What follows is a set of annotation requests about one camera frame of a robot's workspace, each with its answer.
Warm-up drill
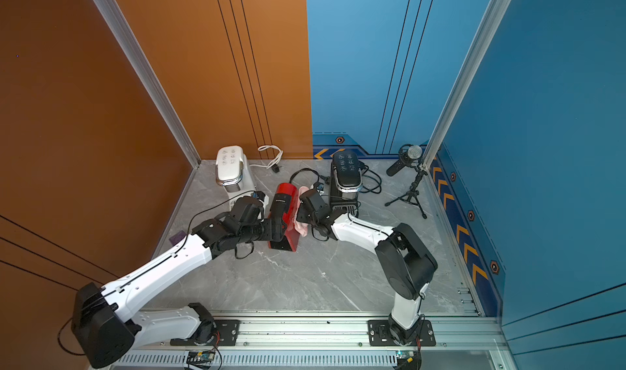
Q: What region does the red Nespresso coffee machine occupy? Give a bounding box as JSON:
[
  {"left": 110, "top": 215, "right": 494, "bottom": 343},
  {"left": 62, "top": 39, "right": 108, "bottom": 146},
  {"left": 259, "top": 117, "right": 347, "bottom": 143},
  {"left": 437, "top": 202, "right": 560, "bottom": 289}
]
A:
[{"left": 268, "top": 182, "right": 301, "bottom": 252}]

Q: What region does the black coffee machine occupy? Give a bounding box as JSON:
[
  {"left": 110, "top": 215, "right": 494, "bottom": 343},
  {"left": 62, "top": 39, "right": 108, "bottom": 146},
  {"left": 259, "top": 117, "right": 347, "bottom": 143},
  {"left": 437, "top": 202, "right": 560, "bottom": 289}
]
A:
[{"left": 329, "top": 150, "right": 363, "bottom": 217}]

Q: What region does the pink striped towel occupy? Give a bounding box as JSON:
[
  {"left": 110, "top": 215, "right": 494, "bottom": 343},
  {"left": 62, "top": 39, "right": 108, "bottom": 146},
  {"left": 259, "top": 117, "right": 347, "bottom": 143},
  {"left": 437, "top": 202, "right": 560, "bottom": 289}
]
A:
[{"left": 294, "top": 187, "right": 310, "bottom": 237}]

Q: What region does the white power cable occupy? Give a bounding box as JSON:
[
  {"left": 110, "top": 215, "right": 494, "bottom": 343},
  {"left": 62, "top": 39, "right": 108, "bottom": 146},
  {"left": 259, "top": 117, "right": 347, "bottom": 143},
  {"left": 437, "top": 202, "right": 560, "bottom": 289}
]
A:
[{"left": 248, "top": 144, "right": 285, "bottom": 174}]

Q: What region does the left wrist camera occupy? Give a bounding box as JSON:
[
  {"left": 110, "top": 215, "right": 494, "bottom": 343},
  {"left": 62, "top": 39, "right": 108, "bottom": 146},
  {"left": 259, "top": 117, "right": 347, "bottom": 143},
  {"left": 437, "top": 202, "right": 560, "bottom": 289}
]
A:
[{"left": 251, "top": 191, "right": 270, "bottom": 209}]

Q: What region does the white coffee machine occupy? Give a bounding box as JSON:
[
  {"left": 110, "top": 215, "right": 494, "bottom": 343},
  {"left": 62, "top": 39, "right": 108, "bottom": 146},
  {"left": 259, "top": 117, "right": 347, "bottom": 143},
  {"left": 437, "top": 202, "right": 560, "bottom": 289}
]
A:
[{"left": 215, "top": 146, "right": 256, "bottom": 208}]

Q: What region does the aluminium front rail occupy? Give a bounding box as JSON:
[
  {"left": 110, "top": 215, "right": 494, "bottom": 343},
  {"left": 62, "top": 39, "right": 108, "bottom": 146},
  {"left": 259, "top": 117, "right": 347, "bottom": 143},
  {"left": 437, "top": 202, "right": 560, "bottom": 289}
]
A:
[{"left": 110, "top": 313, "right": 516, "bottom": 369}]

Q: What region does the green circuit board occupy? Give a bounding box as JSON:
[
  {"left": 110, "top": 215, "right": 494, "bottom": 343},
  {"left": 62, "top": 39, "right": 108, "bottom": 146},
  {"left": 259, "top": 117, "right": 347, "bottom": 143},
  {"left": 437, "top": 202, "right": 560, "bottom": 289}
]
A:
[
  {"left": 184, "top": 350, "right": 222, "bottom": 370},
  {"left": 395, "top": 351, "right": 422, "bottom": 370}
]

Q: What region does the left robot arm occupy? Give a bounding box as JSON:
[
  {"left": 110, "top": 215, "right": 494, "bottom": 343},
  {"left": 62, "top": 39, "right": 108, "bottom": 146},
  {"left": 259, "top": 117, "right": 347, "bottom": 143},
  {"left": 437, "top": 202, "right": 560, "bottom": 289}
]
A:
[{"left": 70, "top": 195, "right": 298, "bottom": 368}]

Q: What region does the left green circuit board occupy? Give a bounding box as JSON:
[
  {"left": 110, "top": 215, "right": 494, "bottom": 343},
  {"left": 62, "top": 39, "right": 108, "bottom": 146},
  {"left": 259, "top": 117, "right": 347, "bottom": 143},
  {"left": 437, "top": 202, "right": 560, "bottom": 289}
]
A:
[{"left": 184, "top": 350, "right": 222, "bottom": 370}]

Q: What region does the purple square card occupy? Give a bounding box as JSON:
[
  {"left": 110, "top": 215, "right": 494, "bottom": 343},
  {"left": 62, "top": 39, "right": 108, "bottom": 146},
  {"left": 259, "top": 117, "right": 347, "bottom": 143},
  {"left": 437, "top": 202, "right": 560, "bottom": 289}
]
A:
[{"left": 169, "top": 231, "right": 187, "bottom": 246}]

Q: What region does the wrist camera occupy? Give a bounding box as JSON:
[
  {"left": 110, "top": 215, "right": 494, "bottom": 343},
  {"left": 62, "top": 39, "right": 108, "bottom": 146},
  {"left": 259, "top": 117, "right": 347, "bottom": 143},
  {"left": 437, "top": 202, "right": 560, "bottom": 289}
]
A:
[
  {"left": 251, "top": 191, "right": 270, "bottom": 209},
  {"left": 313, "top": 182, "right": 328, "bottom": 195}
]

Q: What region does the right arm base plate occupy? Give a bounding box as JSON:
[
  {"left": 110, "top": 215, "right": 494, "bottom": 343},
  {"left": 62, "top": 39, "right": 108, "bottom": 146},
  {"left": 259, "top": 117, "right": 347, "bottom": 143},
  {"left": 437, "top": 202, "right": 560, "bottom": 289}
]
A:
[{"left": 367, "top": 318, "right": 437, "bottom": 347}]

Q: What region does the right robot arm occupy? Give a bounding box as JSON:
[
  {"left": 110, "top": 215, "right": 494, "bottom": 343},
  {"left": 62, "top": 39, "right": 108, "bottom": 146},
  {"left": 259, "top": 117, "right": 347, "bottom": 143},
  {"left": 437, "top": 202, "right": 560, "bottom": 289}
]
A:
[{"left": 298, "top": 190, "right": 438, "bottom": 346}]

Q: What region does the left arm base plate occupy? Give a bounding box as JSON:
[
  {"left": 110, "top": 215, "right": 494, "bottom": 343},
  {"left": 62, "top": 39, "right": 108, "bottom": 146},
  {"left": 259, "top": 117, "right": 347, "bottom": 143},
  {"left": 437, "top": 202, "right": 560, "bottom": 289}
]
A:
[{"left": 170, "top": 319, "right": 241, "bottom": 348}]

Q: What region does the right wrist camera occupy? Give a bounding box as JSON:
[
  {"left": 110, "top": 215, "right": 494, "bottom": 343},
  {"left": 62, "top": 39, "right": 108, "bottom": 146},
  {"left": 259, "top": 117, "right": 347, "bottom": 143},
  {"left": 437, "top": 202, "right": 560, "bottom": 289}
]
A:
[{"left": 313, "top": 182, "right": 328, "bottom": 195}]

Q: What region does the red machine black power cable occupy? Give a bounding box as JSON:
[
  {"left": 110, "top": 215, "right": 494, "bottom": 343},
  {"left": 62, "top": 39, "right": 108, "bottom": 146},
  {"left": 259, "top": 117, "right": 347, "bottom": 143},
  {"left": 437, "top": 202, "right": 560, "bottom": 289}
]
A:
[{"left": 288, "top": 167, "right": 328, "bottom": 187}]

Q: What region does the right green circuit board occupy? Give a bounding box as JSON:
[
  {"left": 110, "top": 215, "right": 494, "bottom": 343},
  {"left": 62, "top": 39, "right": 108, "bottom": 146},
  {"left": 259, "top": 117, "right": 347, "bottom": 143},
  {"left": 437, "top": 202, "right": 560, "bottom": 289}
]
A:
[{"left": 395, "top": 351, "right": 422, "bottom": 370}]

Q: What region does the black microphone on tripod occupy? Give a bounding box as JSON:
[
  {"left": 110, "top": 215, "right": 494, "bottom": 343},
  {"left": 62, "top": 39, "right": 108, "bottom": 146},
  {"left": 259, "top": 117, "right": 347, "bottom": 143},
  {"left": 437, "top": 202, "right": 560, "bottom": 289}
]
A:
[{"left": 383, "top": 143, "right": 429, "bottom": 220}]

